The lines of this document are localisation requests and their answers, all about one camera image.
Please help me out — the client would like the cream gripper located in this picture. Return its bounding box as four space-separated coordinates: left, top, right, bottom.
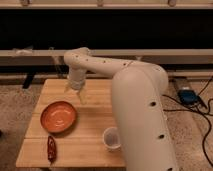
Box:
64 68 86 105

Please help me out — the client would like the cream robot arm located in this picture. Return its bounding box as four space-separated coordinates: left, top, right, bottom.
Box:
64 48 179 171

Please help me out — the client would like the orange bowl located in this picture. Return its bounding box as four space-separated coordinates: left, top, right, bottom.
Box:
40 101 77 134

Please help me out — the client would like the wooden table board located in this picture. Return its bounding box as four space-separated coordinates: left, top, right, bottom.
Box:
16 79 124 168

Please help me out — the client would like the white plastic cup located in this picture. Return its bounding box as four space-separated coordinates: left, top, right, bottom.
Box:
102 127 121 152

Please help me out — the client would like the long wooden beam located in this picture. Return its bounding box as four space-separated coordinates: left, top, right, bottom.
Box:
0 49 213 64

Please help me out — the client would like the blue power adapter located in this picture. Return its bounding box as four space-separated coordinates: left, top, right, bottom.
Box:
178 90 198 105

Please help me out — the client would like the black cable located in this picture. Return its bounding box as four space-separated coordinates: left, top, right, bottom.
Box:
162 75 213 168

